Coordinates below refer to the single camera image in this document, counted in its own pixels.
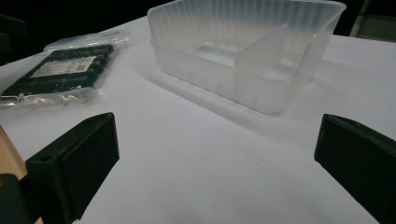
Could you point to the translucent plastic storage box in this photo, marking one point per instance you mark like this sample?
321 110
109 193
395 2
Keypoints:
249 62

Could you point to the grey metal stand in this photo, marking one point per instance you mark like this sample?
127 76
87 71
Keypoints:
372 25

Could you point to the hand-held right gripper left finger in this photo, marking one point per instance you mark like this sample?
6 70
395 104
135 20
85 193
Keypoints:
71 168

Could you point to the clear bag of dark parts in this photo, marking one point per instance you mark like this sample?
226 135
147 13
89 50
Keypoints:
62 74

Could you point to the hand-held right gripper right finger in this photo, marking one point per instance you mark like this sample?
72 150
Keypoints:
358 161

